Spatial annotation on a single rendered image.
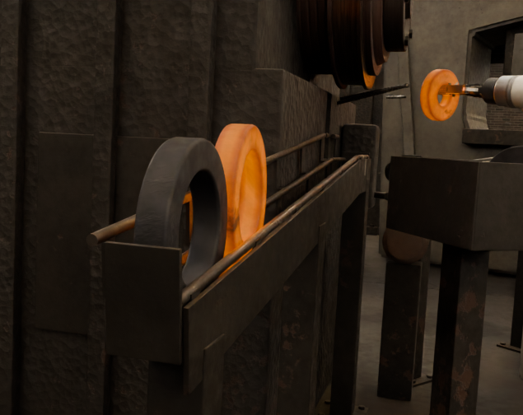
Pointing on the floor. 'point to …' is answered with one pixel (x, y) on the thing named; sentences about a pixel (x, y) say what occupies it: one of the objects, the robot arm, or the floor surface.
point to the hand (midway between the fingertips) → (441, 89)
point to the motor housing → (399, 314)
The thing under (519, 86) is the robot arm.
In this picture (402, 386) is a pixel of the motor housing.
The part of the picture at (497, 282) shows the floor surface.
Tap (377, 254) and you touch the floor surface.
